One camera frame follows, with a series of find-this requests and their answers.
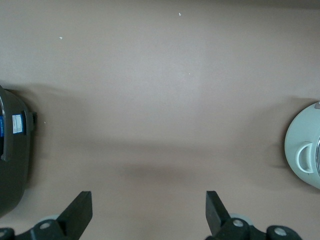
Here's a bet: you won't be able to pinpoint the black rice cooker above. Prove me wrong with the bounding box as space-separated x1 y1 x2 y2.
0 84 38 220

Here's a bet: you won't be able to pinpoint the steel pot pale green handles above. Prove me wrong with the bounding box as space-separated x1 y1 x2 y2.
284 101 320 191

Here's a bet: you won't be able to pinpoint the brown table cover sheet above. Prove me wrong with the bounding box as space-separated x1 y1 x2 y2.
0 0 320 240

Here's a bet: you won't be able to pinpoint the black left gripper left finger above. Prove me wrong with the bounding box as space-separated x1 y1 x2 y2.
0 191 93 240

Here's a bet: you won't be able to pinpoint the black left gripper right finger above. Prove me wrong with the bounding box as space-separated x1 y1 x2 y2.
206 191 301 240

